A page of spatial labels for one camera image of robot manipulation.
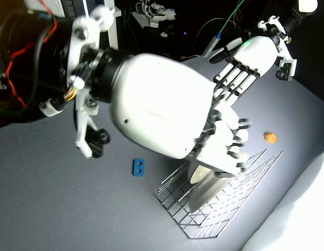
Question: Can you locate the white upright post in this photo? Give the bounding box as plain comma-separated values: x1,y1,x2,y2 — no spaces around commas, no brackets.
103,0,123,50

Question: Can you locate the white spare robot hand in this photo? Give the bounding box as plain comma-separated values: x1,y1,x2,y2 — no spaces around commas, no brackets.
135,0,178,28

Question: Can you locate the blue block with two holes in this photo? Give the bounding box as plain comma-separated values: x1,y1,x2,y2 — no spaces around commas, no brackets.
132,158,147,177

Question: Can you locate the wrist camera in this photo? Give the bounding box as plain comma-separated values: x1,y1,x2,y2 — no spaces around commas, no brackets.
74,115,111,159
275,59,298,81

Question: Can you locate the white plate with grey underside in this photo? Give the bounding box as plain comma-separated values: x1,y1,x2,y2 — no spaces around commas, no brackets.
189,164,214,184

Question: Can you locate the silver wire dish rack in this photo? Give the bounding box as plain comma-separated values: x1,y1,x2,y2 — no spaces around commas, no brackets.
154,149,285,239

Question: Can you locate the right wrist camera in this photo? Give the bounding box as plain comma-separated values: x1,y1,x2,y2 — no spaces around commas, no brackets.
74,115,111,159

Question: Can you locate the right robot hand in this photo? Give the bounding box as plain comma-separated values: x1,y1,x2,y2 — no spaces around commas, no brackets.
109,53,253,176

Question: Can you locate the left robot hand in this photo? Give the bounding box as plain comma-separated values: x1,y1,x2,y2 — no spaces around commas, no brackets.
209,35,280,105

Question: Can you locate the green wire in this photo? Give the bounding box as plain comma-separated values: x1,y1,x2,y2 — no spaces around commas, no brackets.
218,0,245,36

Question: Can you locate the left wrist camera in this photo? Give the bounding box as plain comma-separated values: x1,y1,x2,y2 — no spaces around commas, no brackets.
275,59,298,81

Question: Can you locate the white stick with blue tip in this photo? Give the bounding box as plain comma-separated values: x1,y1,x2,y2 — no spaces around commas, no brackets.
202,31,223,58

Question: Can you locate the white plate with barcode label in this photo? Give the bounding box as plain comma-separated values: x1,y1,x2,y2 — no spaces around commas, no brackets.
188,172,232,213

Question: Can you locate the orange spiral toy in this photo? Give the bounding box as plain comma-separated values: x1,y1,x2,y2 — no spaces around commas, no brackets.
264,132,278,145

